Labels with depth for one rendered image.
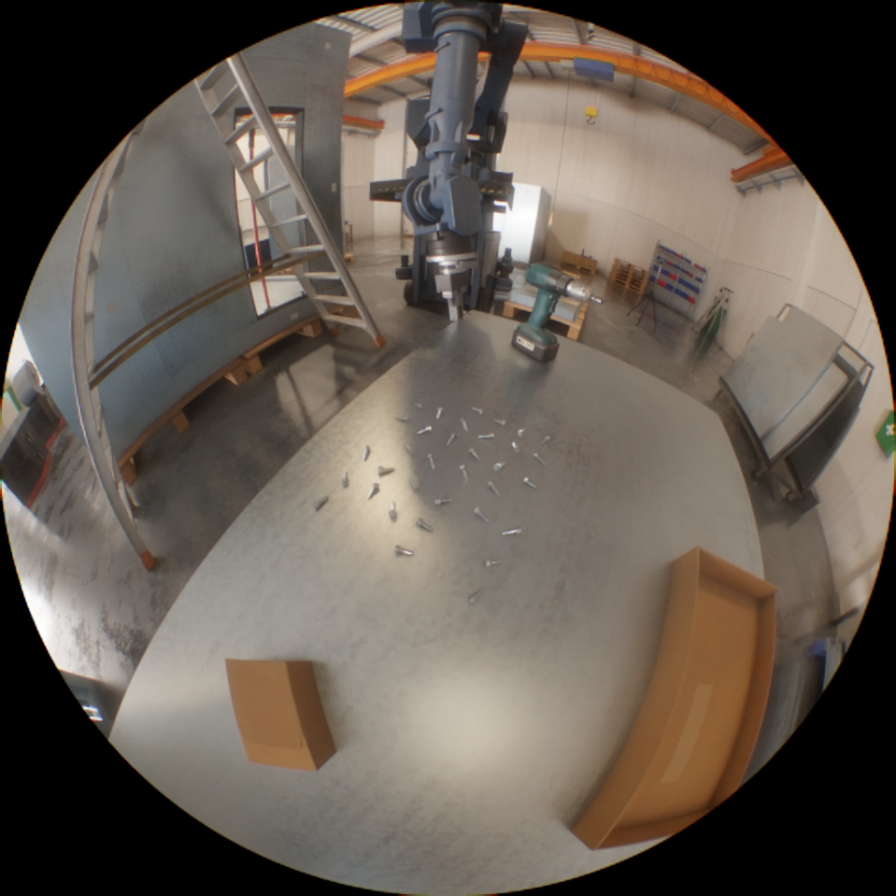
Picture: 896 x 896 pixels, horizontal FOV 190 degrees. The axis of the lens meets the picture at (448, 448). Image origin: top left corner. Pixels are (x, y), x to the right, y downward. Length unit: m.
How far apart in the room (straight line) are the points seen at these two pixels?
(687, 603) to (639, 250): 11.05
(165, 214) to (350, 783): 2.31
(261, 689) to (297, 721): 0.04
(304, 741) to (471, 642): 0.20
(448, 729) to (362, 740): 0.09
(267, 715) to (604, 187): 11.62
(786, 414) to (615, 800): 2.91
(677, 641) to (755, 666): 0.30
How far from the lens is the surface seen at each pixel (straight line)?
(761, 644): 0.67
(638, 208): 11.36
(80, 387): 1.34
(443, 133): 0.90
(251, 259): 8.67
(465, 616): 0.32
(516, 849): 0.45
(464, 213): 0.76
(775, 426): 3.04
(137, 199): 2.20
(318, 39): 3.24
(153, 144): 2.34
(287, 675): 0.28
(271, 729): 0.31
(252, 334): 2.34
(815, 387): 3.08
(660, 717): 0.39
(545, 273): 0.66
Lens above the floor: 0.96
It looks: 48 degrees down
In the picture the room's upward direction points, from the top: 6 degrees clockwise
